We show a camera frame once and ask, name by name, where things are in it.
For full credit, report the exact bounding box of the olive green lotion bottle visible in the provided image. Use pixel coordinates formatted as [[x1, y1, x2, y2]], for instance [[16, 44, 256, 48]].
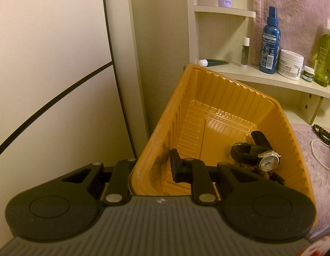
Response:
[[313, 18, 330, 87]]

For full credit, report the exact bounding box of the pink plush towel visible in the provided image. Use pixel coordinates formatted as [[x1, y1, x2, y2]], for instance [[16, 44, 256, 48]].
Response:
[[251, 0, 330, 70]]

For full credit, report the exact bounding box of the yellow plastic tray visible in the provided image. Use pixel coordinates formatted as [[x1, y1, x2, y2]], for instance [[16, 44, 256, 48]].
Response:
[[128, 63, 319, 243]]

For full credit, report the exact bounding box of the white green lip balm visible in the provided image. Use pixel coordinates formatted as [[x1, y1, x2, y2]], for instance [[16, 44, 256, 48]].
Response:
[[241, 37, 250, 67]]

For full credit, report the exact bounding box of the dark green bead necklace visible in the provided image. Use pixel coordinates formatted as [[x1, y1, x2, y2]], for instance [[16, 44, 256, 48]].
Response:
[[311, 124, 330, 149]]

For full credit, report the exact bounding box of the cream wooden shelf unit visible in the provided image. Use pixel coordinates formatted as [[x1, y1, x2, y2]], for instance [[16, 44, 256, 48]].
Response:
[[186, 0, 330, 126]]

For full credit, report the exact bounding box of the small green jar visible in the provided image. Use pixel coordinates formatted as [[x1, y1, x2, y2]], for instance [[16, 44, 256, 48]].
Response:
[[302, 66, 315, 83]]

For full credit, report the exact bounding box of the blue spray bottle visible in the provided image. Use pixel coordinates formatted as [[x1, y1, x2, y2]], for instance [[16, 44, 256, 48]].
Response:
[[259, 6, 281, 75]]

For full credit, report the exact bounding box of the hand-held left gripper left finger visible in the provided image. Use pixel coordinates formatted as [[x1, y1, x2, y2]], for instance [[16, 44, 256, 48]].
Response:
[[61, 159, 138, 206]]

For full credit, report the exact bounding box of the black rhinestone wristwatch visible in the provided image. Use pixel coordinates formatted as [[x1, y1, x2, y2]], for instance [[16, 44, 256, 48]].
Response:
[[230, 130, 283, 173]]

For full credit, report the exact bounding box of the dark green tube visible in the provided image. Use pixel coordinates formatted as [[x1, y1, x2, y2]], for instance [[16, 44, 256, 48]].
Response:
[[198, 59, 231, 67]]

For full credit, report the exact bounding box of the white cabinet panel black trim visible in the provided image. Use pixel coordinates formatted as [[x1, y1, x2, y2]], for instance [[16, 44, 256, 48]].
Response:
[[0, 0, 150, 166]]

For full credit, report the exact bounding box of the white pearl necklace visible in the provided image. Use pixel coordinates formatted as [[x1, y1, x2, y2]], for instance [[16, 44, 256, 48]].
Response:
[[311, 139, 330, 172]]

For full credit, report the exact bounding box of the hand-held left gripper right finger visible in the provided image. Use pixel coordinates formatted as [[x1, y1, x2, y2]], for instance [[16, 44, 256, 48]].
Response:
[[170, 149, 262, 207]]

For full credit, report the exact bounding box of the pink plush blanket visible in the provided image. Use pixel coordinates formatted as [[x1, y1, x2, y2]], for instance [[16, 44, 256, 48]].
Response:
[[289, 123, 330, 247]]

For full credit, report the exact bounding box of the white cream jar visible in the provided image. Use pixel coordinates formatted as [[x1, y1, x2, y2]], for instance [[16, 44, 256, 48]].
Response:
[[277, 49, 305, 81]]

